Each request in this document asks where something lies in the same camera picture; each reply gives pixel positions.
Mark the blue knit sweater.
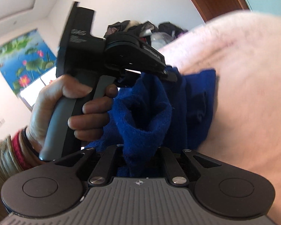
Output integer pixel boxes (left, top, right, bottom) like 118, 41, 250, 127
89, 67, 217, 177

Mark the person's left forearm sleeve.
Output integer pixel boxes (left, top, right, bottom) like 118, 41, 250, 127
0, 127, 46, 221

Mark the dark clothes pile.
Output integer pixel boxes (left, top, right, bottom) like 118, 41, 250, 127
103, 20, 188, 50

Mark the person's left hand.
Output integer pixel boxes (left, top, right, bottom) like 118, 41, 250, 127
26, 75, 118, 152

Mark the lotus flower window blind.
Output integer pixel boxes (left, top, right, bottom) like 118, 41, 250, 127
0, 29, 57, 95

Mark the pink floral bed blanket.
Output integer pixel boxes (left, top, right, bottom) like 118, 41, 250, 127
160, 11, 281, 224

